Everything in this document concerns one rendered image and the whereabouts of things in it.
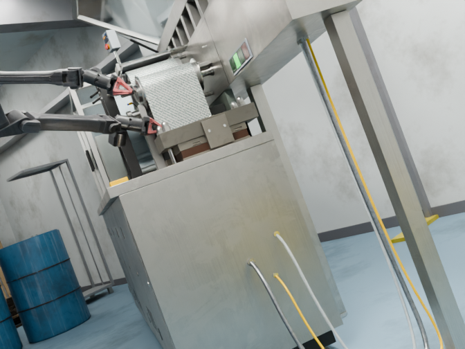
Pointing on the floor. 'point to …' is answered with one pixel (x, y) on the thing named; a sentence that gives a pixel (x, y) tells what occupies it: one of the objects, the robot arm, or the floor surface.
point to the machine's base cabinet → (222, 257)
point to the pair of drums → (40, 290)
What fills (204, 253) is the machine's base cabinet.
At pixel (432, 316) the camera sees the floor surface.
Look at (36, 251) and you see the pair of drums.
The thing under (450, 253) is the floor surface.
